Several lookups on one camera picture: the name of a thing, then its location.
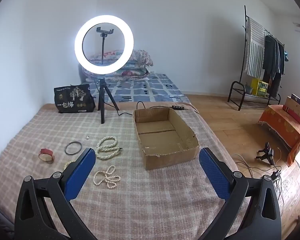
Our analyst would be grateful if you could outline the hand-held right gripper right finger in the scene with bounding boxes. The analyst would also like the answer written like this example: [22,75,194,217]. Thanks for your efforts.
[197,147,282,240]

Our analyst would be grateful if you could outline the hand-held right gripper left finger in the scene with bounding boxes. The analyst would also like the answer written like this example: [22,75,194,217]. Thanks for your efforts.
[14,147,100,240]

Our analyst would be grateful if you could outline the small pearl necklace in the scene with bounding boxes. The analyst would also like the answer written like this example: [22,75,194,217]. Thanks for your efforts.
[93,165,121,189]

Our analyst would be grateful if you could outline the dark bangle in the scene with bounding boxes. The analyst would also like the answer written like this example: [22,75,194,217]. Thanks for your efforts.
[64,141,82,156]

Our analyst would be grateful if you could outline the red strap watch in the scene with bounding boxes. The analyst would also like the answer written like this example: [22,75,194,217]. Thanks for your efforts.
[39,148,55,164]

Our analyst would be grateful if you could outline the long pearl necklace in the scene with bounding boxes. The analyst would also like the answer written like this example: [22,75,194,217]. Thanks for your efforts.
[95,136,123,160]

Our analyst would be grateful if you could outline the cardboard box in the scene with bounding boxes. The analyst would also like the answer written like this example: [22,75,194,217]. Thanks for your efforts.
[133,107,200,171]

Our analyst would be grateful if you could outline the small black tripod stand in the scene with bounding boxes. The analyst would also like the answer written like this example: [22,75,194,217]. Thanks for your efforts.
[255,142,276,166]

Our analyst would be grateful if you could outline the black tripod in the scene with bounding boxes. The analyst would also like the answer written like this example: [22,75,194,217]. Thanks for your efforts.
[95,76,120,124]

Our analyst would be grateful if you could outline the black printed bag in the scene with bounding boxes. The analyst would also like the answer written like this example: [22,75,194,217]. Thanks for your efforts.
[54,84,96,114]

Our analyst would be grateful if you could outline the orange patterned cloth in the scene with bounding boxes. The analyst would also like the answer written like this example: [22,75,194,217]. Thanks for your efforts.
[259,104,300,167]

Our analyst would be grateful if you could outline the yellow box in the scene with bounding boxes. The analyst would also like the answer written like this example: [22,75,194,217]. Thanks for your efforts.
[251,78,269,97]

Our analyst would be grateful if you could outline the brown and dark box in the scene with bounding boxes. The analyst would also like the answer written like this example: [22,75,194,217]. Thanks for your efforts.
[282,94,300,125]

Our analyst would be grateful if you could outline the blue plaid bed sheet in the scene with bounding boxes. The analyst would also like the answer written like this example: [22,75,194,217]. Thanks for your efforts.
[86,73,192,104]

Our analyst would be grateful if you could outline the folded floral quilts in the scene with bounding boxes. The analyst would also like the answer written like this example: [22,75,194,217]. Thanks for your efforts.
[81,49,154,82]

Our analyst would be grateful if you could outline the dark hanging clothes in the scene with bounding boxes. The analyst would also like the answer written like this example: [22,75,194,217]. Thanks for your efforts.
[262,35,285,98]

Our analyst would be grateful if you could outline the striped towel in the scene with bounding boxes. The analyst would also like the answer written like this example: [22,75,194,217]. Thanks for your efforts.
[245,17,266,78]

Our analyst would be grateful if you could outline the black clothes rack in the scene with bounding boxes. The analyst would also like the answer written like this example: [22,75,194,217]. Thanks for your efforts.
[227,5,287,112]

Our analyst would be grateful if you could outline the floor cables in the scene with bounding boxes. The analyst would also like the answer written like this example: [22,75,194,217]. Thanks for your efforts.
[234,154,285,205]

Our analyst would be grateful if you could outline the black cable with controller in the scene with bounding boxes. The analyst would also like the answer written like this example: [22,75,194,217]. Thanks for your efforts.
[89,79,190,117]

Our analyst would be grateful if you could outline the white ring light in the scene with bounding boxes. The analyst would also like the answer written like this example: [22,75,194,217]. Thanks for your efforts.
[74,15,135,76]

